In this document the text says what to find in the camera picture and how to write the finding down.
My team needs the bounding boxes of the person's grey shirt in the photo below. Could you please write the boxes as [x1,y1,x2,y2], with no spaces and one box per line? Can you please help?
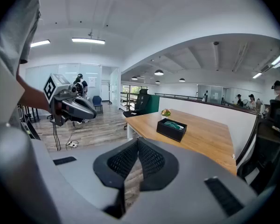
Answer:
[0,0,42,126]

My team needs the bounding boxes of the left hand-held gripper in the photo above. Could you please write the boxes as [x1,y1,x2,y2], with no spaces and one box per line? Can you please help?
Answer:
[43,73,98,127]

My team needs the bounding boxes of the white table leg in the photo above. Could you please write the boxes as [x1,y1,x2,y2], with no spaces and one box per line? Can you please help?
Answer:
[126,122,140,140]

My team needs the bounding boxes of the coat rack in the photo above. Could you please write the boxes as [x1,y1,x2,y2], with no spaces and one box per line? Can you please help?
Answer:
[106,80,113,105]

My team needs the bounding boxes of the small potted flower plant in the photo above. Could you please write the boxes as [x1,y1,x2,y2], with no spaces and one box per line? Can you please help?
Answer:
[160,108,172,120]

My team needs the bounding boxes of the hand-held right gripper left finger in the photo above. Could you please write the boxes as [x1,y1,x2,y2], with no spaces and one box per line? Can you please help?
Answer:
[93,138,140,219]

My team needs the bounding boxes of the person's left forearm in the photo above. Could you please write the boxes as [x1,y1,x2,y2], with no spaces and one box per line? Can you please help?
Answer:
[16,73,51,113]

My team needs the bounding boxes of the black office chair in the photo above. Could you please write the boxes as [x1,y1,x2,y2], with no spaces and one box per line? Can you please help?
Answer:
[123,89,151,130]

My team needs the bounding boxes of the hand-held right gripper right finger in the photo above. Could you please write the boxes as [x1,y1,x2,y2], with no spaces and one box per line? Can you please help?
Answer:
[138,136,179,192]

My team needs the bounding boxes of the green tissue pack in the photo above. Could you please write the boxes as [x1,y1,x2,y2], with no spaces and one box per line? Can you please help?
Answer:
[163,120,185,131]

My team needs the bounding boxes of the blue chair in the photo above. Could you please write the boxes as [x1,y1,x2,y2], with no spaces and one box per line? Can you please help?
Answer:
[92,95,104,114]

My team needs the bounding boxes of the dark grey office chair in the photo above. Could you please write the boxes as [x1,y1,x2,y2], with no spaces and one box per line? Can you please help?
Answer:
[237,99,280,196]

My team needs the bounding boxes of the black tissue box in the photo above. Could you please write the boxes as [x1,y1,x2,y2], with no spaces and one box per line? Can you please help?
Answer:
[156,118,188,143]

